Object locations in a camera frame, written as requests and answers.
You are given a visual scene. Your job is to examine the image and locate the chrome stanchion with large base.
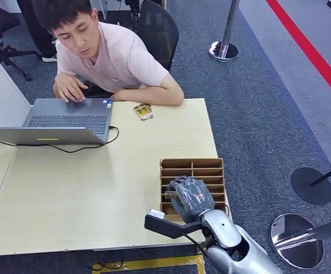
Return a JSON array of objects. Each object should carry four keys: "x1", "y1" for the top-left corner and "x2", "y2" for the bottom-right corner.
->
[{"x1": 269, "y1": 213, "x2": 331, "y2": 271}]

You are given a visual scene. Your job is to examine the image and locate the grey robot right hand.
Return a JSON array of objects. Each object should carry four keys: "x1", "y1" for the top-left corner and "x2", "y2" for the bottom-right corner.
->
[{"x1": 167, "y1": 175, "x2": 215, "y2": 224}]

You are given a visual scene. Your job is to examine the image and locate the yellow floor tape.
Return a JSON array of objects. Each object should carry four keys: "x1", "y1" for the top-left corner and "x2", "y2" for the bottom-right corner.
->
[{"x1": 91, "y1": 255, "x2": 206, "y2": 274}]

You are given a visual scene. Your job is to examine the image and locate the yellow green card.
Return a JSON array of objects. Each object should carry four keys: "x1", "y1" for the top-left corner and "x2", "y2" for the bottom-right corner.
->
[{"x1": 133, "y1": 103, "x2": 154, "y2": 122}]

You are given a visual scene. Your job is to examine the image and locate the black swivel office chair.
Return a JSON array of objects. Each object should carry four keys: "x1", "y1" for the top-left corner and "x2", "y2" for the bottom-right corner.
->
[{"x1": 0, "y1": 0, "x2": 42, "y2": 82}]

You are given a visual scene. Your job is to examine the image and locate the black mesh office chair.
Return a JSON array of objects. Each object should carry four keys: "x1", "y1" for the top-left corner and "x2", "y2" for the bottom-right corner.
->
[{"x1": 137, "y1": 0, "x2": 180, "y2": 73}]

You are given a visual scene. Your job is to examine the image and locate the brown cardboard card organizer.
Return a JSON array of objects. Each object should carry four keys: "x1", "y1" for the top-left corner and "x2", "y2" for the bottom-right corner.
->
[{"x1": 159, "y1": 158, "x2": 229, "y2": 223}]

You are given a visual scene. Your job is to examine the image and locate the black stanchion with black base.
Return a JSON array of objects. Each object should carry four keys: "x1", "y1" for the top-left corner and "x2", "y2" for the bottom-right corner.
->
[{"x1": 290, "y1": 159, "x2": 331, "y2": 207}]

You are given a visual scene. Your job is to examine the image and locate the standing person's legs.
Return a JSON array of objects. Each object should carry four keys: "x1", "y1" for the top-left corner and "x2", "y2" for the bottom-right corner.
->
[{"x1": 17, "y1": 0, "x2": 59, "y2": 63}]

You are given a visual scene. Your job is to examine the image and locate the chrome stanchion with small base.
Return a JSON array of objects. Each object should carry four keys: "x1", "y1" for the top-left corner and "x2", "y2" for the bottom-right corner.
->
[{"x1": 208, "y1": 0, "x2": 240, "y2": 63}]

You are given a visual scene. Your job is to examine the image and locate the grey laptop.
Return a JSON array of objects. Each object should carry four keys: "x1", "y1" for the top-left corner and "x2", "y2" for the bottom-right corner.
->
[{"x1": 0, "y1": 59, "x2": 113, "y2": 146}]

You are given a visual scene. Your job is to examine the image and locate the black laptop cable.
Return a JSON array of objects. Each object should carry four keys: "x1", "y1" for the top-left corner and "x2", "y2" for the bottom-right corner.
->
[{"x1": 0, "y1": 126, "x2": 120, "y2": 154}]

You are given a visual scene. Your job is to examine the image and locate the person's right hand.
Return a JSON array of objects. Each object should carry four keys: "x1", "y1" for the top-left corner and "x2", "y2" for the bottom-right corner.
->
[{"x1": 54, "y1": 73, "x2": 88, "y2": 103}]

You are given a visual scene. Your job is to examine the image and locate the black floor cable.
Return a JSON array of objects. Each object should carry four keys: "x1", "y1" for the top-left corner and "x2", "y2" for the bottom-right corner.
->
[{"x1": 91, "y1": 260, "x2": 125, "y2": 272}]

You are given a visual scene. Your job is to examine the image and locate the black tripod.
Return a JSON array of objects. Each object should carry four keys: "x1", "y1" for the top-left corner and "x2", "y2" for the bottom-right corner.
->
[{"x1": 125, "y1": 0, "x2": 141, "y2": 34}]

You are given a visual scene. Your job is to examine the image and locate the person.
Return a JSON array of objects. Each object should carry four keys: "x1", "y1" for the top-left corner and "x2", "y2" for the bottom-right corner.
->
[{"x1": 31, "y1": 0, "x2": 185, "y2": 107}]

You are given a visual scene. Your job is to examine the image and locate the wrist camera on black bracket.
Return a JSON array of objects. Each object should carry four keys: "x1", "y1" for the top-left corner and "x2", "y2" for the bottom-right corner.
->
[{"x1": 144, "y1": 209, "x2": 204, "y2": 240}]

